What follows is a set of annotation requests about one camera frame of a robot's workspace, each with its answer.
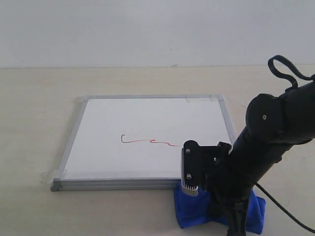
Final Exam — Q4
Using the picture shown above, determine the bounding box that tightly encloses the black camera cable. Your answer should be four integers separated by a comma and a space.
255, 55, 315, 232

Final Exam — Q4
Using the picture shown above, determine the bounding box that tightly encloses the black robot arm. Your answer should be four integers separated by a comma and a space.
209, 82, 315, 236

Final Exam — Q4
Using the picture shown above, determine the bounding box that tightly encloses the blue cloth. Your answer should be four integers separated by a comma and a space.
173, 183, 266, 235

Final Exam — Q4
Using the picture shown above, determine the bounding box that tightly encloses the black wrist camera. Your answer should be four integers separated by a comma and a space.
181, 140, 203, 197

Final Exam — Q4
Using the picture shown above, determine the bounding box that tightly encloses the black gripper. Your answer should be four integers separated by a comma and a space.
201, 141, 258, 236

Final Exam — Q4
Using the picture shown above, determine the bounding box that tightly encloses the aluminium framed whiteboard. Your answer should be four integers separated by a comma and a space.
51, 94, 236, 192

